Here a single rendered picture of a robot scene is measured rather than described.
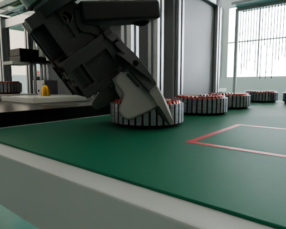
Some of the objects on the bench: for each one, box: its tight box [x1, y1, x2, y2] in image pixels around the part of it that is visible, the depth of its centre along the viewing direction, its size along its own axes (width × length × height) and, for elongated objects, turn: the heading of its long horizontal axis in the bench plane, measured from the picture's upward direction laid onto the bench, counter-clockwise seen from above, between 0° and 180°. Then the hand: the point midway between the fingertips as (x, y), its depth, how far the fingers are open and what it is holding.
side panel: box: [174, 0, 222, 97], centre depth 82 cm, size 28×3×32 cm
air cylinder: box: [33, 80, 58, 95], centre depth 91 cm, size 5×8×6 cm
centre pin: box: [42, 85, 50, 96], centre depth 65 cm, size 2×2×3 cm
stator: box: [110, 98, 184, 128], centre depth 41 cm, size 11×11×4 cm
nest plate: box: [0, 93, 38, 100], centre depth 80 cm, size 15×15×1 cm
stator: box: [173, 95, 228, 115], centre depth 56 cm, size 11×11×4 cm
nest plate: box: [1, 95, 89, 104], centre depth 65 cm, size 15×15×1 cm
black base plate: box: [0, 99, 111, 129], centre depth 74 cm, size 47×64×2 cm
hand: (149, 113), depth 41 cm, fingers closed on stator, 13 cm apart
